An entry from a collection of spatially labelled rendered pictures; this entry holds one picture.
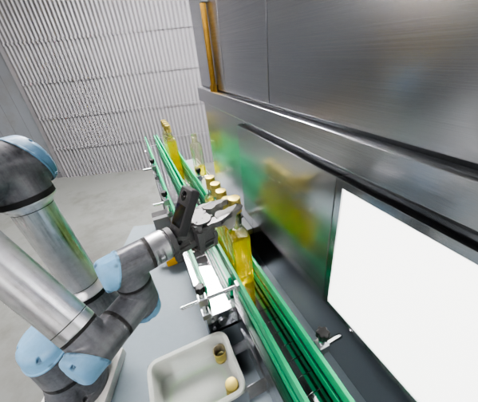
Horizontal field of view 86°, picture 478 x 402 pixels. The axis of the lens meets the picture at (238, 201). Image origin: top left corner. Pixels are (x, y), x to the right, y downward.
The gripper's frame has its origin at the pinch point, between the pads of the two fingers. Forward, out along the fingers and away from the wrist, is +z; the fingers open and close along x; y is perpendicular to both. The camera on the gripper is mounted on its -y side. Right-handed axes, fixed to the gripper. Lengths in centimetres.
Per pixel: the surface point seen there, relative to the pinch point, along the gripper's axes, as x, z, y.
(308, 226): 19.3, 7.1, 2.0
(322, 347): 32.9, -4.0, 21.3
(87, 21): -354, 64, -78
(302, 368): 30.4, -7.0, 30.1
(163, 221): -62, -1, 37
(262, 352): 21.3, -11.5, 30.2
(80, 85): -376, 34, -10
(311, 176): 19.3, 7.1, -11.1
